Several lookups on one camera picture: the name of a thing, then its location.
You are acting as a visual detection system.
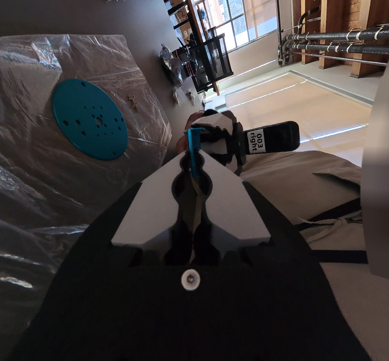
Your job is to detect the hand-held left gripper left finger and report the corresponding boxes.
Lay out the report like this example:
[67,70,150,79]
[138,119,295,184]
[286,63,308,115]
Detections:
[111,151,193,261]

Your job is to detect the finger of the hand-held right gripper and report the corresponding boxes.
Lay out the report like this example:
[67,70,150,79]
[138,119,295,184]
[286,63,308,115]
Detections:
[192,115,234,136]
[206,137,243,173]

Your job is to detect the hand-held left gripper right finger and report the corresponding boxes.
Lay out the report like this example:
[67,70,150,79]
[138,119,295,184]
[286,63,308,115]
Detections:
[194,150,271,261]

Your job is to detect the blue U-shaped metal bracket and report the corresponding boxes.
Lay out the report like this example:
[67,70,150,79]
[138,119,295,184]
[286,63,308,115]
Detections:
[187,128,205,180]

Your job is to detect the blue round metal plate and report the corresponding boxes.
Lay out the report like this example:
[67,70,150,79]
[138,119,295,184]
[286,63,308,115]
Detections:
[52,78,129,161]

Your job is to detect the grey desk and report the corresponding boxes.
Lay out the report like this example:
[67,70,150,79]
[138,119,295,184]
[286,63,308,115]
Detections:
[0,0,219,361]

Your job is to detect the person's right hand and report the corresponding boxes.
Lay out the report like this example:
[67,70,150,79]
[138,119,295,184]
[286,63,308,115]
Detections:
[176,110,208,152]

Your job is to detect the black mesh cart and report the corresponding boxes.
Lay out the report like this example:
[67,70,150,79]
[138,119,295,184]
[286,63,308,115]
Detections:
[188,33,234,93]

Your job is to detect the crumpled silver foil bag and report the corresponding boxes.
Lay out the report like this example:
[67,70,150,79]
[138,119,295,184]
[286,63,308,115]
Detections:
[160,44,186,88]

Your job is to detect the black insulated pipe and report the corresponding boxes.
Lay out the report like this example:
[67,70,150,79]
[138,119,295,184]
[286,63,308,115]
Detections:
[277,41,389,65]
[286,24,389,42]

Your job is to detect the large grid window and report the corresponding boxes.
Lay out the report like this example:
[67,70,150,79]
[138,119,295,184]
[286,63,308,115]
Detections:
[190,0,278,53]

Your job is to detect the curved black pipe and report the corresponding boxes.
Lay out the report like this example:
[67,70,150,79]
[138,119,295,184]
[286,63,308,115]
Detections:
[299,7,321,35]

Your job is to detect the wooden shelf with boxes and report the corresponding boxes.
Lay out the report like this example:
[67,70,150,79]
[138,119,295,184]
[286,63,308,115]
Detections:
[162,0,213,48]

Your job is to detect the metal conduit pole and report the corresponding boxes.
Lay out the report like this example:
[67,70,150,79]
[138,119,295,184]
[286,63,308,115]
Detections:
[274,0,284,61]

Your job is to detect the red striped wire bundle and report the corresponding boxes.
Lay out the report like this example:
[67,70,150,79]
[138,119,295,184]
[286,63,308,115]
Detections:
[172,48,198,77]

